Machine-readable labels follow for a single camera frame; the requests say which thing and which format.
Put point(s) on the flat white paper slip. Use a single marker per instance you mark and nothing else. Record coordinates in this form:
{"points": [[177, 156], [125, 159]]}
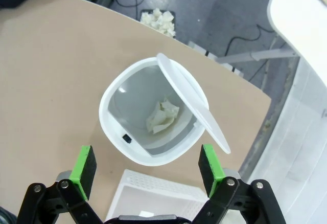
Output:
{"points": [[146, 213]]}

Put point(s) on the black box of crumpled paper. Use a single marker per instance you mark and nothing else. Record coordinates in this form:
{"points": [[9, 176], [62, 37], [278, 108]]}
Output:
{"points": [[161, 20]]}

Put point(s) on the white trash can lid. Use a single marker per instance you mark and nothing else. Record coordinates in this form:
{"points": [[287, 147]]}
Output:
{"points": [[194, 101]]}

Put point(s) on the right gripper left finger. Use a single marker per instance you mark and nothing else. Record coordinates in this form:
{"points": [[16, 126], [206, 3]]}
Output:
{"points": [[76, 198]]}

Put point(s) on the large white table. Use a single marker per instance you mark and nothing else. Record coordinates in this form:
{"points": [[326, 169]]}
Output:
{"points": [[293, 9]]}

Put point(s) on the white perforated plastic basket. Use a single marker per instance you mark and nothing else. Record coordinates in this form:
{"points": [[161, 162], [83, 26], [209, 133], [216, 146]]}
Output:
{"points": [[153, 183]]}

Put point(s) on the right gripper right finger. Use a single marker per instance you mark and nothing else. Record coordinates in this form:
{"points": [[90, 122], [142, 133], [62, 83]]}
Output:
{"points": [[217, 198]]}

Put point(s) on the white trash can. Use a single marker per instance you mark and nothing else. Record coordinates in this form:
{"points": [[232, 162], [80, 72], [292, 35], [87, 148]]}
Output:
{"points": [[110, 126]]}

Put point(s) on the white paper ball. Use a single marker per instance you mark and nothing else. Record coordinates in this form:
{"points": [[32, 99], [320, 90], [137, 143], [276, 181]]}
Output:
{"points": [[163, 116]]}

